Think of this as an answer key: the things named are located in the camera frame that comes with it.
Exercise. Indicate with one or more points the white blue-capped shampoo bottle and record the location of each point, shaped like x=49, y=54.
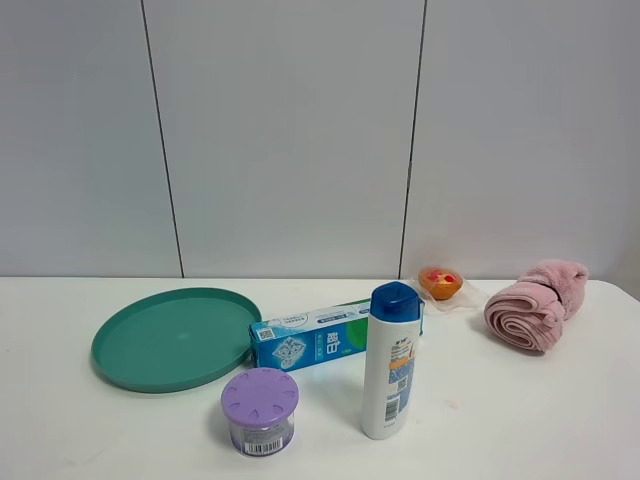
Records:
x=393, y=333

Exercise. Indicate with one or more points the purple lidded air freshener jar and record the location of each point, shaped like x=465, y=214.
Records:
x=259, y=406

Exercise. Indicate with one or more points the green round plastic tray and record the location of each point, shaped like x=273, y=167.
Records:
x=175, y=340

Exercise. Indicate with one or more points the rolled pink towel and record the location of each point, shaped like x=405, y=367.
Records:
x=530, y=314

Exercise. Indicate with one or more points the orange soap in clear wrapper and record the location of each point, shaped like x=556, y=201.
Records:
x=444, y=290

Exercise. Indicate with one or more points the blue green toothpaste box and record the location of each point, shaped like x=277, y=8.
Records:
x=310, y=338

